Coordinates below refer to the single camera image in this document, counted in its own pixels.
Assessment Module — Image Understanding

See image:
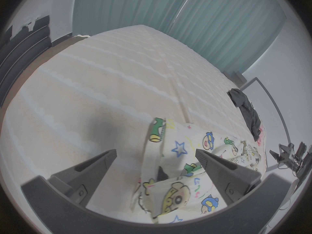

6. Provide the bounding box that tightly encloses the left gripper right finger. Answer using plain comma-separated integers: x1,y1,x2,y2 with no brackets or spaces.
196,148,263,206

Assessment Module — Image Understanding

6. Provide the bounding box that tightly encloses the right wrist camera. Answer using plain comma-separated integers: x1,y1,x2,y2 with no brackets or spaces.
295,142,307,156

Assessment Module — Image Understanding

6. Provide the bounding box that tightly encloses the grey bedside table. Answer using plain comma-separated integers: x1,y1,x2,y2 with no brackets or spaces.
223,70,247,85

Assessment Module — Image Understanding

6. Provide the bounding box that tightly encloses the pink garment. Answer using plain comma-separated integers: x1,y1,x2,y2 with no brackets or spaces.
257,128,266,146

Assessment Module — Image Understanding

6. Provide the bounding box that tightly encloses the white printed pyjama top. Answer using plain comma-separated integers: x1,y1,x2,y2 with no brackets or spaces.
130,117,266,225

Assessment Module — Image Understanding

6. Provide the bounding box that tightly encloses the black garment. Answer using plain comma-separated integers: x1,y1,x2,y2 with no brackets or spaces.
227,88,262,141

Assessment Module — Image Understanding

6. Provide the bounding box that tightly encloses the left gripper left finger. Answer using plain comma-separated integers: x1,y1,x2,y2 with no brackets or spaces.
50,149,117,207

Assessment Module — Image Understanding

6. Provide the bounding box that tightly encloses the blue-green curtain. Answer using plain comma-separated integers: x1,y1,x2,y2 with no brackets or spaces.
72,0,287,74

